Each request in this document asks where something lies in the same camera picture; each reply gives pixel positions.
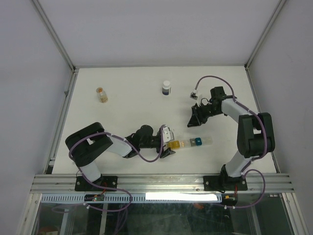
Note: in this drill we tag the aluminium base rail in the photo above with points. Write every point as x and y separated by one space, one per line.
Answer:
184 183

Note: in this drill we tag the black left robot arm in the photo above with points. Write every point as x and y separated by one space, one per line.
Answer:
93 150

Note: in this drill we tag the white slotted cable duct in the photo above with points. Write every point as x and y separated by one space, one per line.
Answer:
150 197

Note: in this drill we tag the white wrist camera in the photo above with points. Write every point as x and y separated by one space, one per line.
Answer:
166 134
196 95

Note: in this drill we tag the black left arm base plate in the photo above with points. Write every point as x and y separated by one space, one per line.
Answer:
104 183

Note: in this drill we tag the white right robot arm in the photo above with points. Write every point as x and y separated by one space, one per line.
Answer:
255 137

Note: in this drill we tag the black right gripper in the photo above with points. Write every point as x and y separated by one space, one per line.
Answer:
196 118

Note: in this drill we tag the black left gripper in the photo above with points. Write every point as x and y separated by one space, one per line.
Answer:
166 152

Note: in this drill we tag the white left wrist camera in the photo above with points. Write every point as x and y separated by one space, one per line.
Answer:
166 134

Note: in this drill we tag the weekly pill organizer strip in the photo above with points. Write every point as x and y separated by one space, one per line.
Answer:
191 142

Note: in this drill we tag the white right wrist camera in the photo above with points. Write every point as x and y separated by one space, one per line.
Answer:
196 95

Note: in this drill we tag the clear glass bottle orange cap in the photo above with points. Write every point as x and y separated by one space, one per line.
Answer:
101 94

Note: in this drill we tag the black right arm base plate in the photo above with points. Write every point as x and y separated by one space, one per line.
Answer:
223 184

